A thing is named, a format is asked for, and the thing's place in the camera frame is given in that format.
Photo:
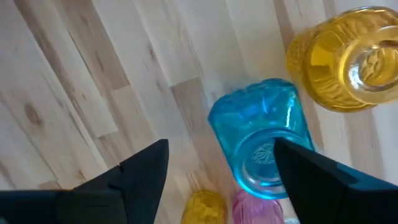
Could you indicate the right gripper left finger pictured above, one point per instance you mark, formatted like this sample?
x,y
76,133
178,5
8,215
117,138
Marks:
x,y
124,196

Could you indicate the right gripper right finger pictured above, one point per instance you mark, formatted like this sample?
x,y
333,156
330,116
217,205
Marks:
x,y
326,193

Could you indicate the tall teal diamond-pattern vase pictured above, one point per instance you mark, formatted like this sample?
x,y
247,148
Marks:
x,y
248,124

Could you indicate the pink ribbed bottle vase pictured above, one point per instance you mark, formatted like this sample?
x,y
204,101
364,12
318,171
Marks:
x,y
256,210

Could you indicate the small yellow ribbed vase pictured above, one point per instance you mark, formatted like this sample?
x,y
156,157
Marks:
x,y
203,208

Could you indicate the large yellow ribbed vase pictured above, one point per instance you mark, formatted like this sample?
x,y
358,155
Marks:
x,y
326,68

